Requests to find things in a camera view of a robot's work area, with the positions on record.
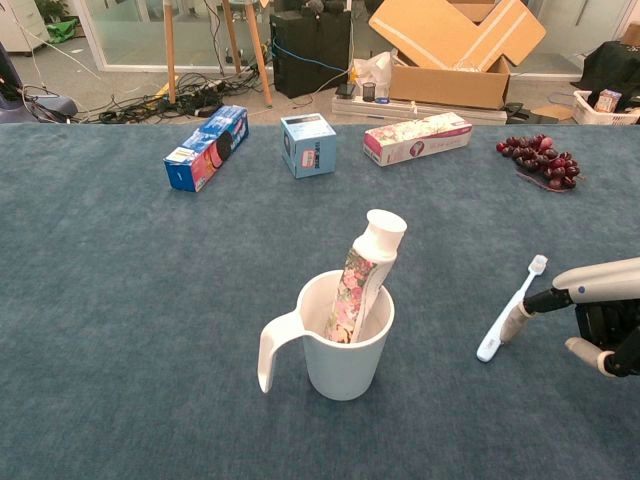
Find floral toothpaste carton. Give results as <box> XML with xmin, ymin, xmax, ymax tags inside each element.
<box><xmin>363</xmin><ymin>111</ymin><xmax>474</xmax><ymax>167</ymax></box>

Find blue table cloth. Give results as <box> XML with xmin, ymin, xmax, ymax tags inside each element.
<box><xmin>0</xmin><ymin>122</ymin><xmax>640</xmax><ymax>480</ymax></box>

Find black draped cloth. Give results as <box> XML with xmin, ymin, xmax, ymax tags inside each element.
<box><xmin>582</xmin><ymin>40</ymin><xmax>640</xmax><ymax>112</ymax></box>

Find light blue toothbrush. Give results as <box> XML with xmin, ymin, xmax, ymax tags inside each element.
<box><xmin>476</xmin><ymin>254</ymin><xmax>550</xmax><ymax>363</ymax></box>

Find white plastic basket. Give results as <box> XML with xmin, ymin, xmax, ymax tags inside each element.
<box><xmin>572</xmin><ymin>89</ymin><xmax>640</xmax><ymax>126</ymax></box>

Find large open cardboard box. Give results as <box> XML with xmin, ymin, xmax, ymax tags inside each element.
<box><xmin>368</xmin><ymin>0</ymin><xmax>547</xmax><ymax>110</ymax></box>

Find tangle of black cables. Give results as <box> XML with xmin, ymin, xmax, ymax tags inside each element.
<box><xmin>82</xmin><ymin>69</ymin><xmax>274</xmax><ymax>125</ymax></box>

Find blue cookie box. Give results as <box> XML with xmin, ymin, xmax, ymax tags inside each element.
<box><xmin>163</xmin><ymin>104</ymin><xmax>250</xmax><ymax>193</ymax></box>

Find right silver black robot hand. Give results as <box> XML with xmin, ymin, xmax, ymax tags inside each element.
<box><xmin>502</xmin><ymin>257</ymin><xmax>640</xmax><ymax>379</ymax></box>

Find blue network cable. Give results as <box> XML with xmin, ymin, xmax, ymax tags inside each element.
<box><xmin>272</xmin><ymin>38</ymin><xmax>351</xmax><ymax>77</ymax></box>

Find green bag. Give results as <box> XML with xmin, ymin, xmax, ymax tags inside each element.
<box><xmin>47</xmin><ymin>17</ymin><xmax>81</xmax><ymax>44</ymax></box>

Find white filing cabinet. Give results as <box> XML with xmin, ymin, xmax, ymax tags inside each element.
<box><xmin>0</xmin><ymin>0</ymin><xmax>51</xmax><ymax>54</ymax></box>

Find small printed drink carton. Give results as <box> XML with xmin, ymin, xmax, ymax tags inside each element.
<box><xmin>594</xmin><ymin>88</ymin><xmax>623</xmax><ymax>114</ymax></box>

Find white plastic bag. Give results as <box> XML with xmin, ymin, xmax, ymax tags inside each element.
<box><xmin>349</xmin><ymin>49</ymin><xmax>396</xmax><ymax>99</ymax></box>

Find white mug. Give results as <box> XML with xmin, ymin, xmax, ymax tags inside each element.
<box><xmin>257</xmin><ymin>269</ymin><xmax>396</xmax><ymax>402</ymax></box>

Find wooden stand leg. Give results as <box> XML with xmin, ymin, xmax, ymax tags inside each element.
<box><xmin>163</xmin><ymin>0</ymin><xmax>179</xmax><ymax>105</ymax></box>
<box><xmin>243</xmin><ymin>0</ymin><xmax>274</xmax><ymax>108</ymax></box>
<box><xmin>222</xmin><ymin>0</ymin><xmax>243</xmax><ymax>74</ymax></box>

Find black computer cabinet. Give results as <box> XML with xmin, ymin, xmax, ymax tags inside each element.
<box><xmin>269</xmin><ymin>7</ymin><xmax>354</xmax><ymax>100</ymax></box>

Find floral toothpaste tube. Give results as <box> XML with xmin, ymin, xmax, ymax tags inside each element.
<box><xmin>323</xmin><ymin>208</ymin><xmax>409</xmax><ymax>345</ymax></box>

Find small light blue carton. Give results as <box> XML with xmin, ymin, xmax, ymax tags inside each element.
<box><xmin>280</xmin><ymin>113</ymin><xmax>338</xmax><ymax>180</ymax></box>

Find dark blue rounded machine base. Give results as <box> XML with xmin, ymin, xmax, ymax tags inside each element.
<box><xmin>0</xmin><ymin>42</ymin><xmax>79</xmax><ymax>125</ymax></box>

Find aluminium profile rails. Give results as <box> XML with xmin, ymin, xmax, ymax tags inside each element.
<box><xmin>332</xmin><ymin>94</ymin><xmax>509</xmax><ymax>125</ymax></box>

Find flat cardboard piece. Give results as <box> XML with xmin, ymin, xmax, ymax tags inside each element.
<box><xmin>529</xmin><ymin>104</ymin><xmax>574</xmax><ymax>123</ymax></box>

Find red grape bunch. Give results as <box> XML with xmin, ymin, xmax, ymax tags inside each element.
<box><xmin>495</xmin><ymin>133</ymin><xmax>582</xmax><ymax>191</ymax></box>

